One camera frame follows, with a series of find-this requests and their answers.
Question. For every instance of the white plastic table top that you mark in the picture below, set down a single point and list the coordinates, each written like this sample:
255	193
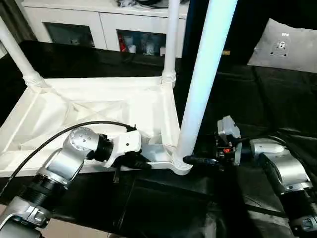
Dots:
86	99

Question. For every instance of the white plastic table leg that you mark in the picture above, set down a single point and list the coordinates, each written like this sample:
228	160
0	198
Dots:
203	74
171	37
17	54

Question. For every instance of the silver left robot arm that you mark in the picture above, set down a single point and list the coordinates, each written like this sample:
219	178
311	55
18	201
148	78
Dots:
64	163

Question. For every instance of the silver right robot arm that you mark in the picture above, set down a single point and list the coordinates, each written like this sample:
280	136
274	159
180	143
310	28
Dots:
289	166

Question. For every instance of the small gold label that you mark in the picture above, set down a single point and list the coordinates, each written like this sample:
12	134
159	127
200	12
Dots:
226	52

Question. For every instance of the white plastic bottle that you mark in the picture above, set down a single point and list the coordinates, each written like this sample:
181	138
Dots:
132	48
162	51

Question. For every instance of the red bottle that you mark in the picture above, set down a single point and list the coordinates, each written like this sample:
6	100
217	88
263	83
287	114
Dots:
121	43

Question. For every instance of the white curved plastic panel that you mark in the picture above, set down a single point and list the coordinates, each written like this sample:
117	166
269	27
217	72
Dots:
284	47

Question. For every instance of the white glass-door cabinet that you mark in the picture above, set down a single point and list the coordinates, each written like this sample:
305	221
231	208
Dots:
99	17

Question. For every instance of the black tangled clutter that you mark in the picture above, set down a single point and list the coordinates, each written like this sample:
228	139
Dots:
126	3

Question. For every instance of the grey rounded device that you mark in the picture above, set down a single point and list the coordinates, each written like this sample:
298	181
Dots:
153	2

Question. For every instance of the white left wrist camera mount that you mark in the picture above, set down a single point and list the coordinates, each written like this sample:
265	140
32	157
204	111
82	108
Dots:
126	143

